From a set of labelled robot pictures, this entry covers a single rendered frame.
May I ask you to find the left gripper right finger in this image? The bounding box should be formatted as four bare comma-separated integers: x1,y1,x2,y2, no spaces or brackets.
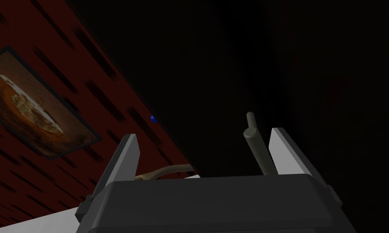
268,127,327,188

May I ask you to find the black cupboard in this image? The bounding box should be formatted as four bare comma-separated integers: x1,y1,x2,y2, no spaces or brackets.
64,0,389,233

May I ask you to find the grey bar handle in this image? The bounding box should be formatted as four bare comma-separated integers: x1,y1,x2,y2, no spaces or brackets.
243,111,278,176

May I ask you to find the framed brown wall picture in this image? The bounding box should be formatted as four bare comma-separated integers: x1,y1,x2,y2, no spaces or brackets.
0,46,103,161

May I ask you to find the tan curved bar handle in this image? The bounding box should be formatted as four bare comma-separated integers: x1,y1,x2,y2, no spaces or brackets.
134,163,195,182

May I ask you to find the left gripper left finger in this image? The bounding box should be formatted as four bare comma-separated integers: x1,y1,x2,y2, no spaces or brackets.
91,133,140,197

